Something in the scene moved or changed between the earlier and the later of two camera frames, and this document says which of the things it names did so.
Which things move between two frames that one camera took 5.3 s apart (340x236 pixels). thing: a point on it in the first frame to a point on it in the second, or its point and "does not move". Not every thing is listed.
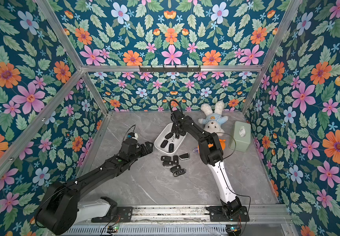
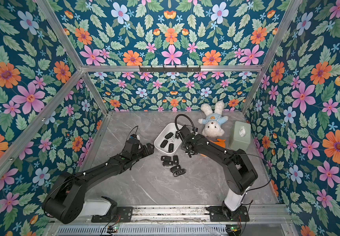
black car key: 171,147 does not move
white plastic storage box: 167,143 does not move
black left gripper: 145,152 does not move
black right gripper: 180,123 to 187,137
